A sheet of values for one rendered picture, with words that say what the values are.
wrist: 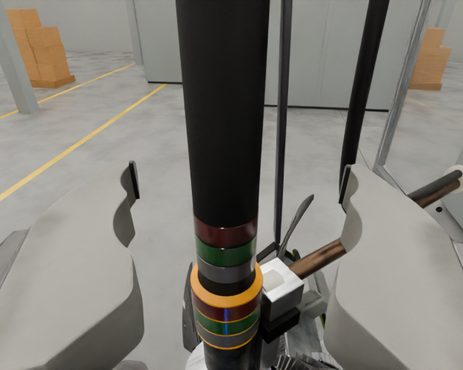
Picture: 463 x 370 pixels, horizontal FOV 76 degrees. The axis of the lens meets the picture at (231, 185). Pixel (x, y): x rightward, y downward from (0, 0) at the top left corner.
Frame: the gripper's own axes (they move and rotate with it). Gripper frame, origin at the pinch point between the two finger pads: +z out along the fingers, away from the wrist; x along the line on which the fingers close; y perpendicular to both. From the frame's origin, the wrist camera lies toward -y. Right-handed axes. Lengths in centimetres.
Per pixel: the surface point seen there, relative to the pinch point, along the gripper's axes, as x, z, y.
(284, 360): 9, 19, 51
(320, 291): 19, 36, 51
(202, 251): -1.8, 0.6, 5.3
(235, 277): -0.1, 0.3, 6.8
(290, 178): 56, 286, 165
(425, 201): 18.3, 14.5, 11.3
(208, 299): -1.5, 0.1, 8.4
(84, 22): -634, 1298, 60
